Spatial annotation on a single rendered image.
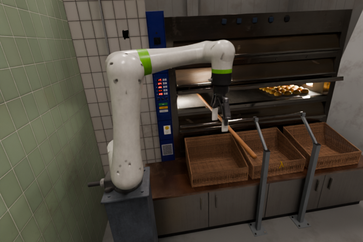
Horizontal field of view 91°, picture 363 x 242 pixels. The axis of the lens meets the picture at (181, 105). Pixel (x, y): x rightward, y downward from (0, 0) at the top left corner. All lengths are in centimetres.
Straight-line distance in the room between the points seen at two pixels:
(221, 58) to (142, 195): 73
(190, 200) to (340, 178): 157
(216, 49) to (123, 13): 121
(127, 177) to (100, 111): 134
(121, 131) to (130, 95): 14
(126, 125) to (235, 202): 160
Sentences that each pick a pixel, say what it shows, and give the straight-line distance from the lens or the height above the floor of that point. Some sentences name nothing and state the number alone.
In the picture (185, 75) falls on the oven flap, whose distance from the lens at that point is 187.
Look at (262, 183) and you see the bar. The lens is 195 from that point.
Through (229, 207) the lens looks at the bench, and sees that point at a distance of 208.
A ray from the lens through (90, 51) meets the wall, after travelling 192.
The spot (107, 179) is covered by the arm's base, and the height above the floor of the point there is 126.
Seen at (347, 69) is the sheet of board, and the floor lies 123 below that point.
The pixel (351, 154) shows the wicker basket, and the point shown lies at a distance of 255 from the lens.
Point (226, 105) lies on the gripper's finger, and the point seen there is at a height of 160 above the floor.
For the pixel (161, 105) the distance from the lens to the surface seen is 189.
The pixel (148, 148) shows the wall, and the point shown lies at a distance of 214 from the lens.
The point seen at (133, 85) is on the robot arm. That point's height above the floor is 175.
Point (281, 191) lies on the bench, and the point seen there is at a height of 42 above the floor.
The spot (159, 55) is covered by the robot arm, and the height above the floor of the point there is 182.
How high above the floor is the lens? 187
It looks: 19 degrees down
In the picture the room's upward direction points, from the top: 3 degrees counter-clockwise
